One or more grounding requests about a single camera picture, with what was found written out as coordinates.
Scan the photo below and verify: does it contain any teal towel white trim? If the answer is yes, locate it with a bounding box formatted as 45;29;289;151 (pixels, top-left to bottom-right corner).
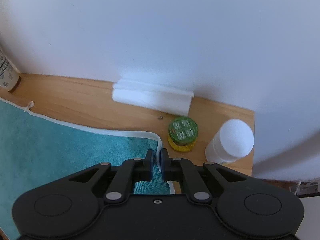
1;101;162;239

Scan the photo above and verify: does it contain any green lid yellow tin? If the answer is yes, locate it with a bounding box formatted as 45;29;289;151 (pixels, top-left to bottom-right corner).
168;116;199;152

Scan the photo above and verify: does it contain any white pill bottle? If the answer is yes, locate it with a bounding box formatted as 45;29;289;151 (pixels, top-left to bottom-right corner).
205;119;254;164

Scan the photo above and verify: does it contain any red lid patterned tumbler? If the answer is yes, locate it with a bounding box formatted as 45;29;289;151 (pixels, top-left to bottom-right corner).
0;51;21;92

